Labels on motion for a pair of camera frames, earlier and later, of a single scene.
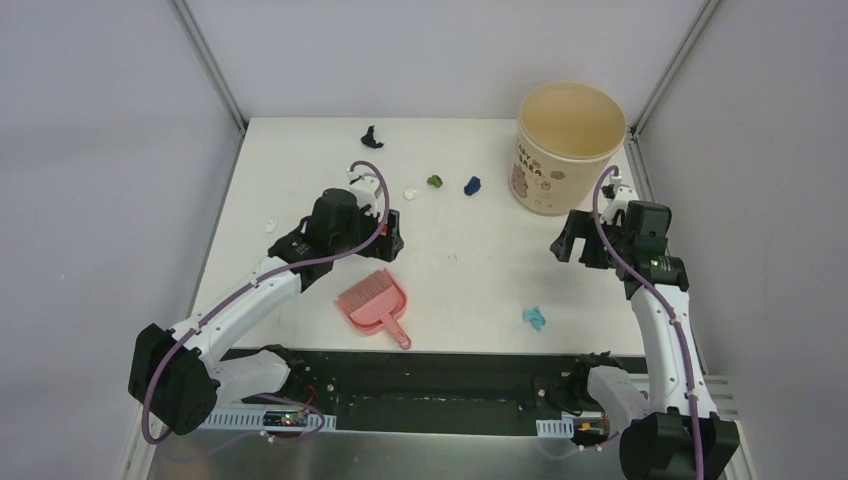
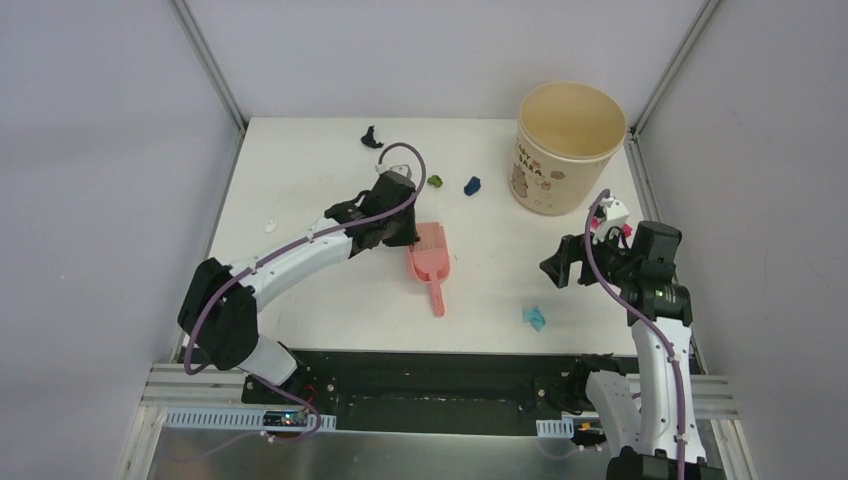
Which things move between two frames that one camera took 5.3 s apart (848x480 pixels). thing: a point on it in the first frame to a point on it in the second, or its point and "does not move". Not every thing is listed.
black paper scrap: [369, 140] does not move
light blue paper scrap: [535, 317] does not move
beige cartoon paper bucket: [566, 134] does not move
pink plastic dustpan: [375, 303] to [430, 260]
